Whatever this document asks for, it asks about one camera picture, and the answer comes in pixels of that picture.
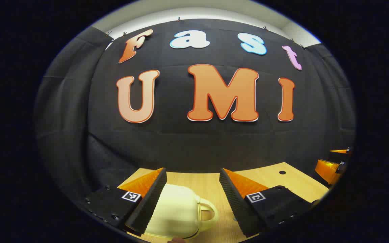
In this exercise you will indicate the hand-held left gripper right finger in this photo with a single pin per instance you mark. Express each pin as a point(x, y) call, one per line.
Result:
point(236, 206)

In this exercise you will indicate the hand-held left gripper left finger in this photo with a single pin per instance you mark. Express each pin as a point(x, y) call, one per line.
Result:
point(150, 206)

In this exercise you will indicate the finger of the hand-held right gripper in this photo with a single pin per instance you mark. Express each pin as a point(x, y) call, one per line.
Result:
point(341, 151)
point(326, 170)

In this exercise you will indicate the cream suitcase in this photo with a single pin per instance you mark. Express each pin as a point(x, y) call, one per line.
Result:
point(177, 212)

